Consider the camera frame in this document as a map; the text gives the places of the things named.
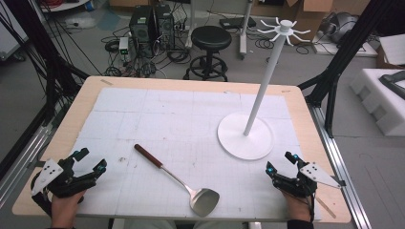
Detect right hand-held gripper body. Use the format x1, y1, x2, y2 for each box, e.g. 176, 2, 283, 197
272, 161, 342, 198

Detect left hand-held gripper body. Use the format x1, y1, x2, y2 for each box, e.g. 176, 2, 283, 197
31, 156, 97, 198

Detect white hook rack stand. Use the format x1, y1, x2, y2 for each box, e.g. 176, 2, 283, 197
217, 17, 311, 161

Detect metal spatula with brown handle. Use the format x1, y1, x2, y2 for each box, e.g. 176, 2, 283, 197
133, 143, 221, 219

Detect person's right hand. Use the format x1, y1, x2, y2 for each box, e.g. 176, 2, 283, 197
281, 191, 315, 222

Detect person's left hand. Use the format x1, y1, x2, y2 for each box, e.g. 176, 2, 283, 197
51, 190, 87, 229

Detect person's black sleeve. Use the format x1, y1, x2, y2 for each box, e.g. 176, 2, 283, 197
287, 219, 315, 229

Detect white grid mat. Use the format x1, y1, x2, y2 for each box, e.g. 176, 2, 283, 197
68, 87, 321, 221

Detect white foam block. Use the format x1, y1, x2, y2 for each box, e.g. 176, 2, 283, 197
350, 68, 405, 137

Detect small white device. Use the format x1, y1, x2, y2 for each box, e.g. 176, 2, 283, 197
118, 36, 130, 55

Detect dark grey curved part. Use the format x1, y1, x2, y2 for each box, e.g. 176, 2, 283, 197
378, 70, 405, 100

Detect grey bag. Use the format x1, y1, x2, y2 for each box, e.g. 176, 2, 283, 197
320, 11, 360, 44

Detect black computer tower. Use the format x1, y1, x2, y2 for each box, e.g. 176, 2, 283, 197
128, 5, 159, 57
154, 4, 177, 51

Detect white stand pole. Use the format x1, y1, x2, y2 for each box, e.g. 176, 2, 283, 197
239, 0, 255, 60
185, 0, 198, 50

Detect black round stool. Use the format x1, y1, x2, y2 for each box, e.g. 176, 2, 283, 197
182, 25, 233, 83

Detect flat black box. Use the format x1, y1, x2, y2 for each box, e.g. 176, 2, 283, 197
219, 16, 258, 31

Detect cardboard box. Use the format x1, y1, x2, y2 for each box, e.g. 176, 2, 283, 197
284, 0, 336, 45

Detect white box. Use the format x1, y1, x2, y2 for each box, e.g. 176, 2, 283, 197
378, 32, 405, 67

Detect aluminium rail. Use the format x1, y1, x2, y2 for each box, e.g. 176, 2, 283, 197
0, 123, 54, 208
308, 104, 373, 229

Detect black metal frame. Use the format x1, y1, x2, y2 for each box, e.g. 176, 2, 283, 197
2, 0, 91, 126
297, 0, 395, 138

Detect black floor cables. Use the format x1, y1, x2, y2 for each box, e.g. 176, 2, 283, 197
100, 26, 193, 78

